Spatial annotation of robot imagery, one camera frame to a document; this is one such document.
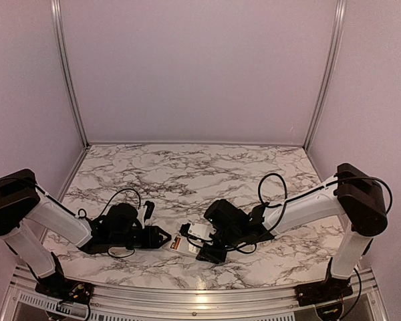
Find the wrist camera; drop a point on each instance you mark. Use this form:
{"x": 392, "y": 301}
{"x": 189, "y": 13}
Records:
{"x": 197, "y": 231}
{"x": 145, "y": 212}

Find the white remote control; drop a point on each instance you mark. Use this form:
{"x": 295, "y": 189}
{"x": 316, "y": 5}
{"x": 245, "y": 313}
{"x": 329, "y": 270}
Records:
{"x": 185, "y": 248}

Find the left aluminium corner post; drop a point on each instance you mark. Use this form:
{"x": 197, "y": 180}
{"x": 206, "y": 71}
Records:
{"x": 65, "y": 67}

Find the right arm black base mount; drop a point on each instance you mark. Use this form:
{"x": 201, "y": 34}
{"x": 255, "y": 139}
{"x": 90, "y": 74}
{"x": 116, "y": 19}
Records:
{"x": 320, "y": 292}

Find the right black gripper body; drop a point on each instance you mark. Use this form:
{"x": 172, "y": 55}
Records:
{"x": 209, "y": 253}

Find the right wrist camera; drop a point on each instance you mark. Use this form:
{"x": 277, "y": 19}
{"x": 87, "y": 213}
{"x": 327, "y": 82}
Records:
{"x": 197, "y": 231}

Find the orange AA battery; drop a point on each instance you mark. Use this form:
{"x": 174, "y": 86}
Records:
{"x": 176, "y": 243}

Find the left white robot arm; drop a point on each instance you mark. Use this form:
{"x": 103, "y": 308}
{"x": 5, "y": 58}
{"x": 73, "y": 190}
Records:
{"x": 120, "y": 225}

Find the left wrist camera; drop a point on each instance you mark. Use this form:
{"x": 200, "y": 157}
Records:
{"x": 145, "y": 212}

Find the right aluminium corner post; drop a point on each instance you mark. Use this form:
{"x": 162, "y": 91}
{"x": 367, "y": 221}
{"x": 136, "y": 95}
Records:
{"x": 330, "y": 64}

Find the aluminium corner post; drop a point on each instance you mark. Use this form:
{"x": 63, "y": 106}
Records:
{"x": 330, "y": 64}
{"x": 65, "y": 67}

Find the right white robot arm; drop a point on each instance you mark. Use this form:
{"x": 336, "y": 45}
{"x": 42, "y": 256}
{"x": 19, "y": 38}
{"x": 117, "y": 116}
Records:
{"x": 350, "y": 193}

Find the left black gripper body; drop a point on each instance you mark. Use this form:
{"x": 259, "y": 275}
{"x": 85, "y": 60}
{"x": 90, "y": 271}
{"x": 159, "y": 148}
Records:
{"x": 150, "y": 241}

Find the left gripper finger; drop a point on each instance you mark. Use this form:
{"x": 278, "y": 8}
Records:
{"x": 161, "y": 240}
{"x": 163, "y": 233}

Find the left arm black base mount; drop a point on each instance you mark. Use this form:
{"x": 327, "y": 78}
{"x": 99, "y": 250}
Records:
{"x": 66, "y": 290}

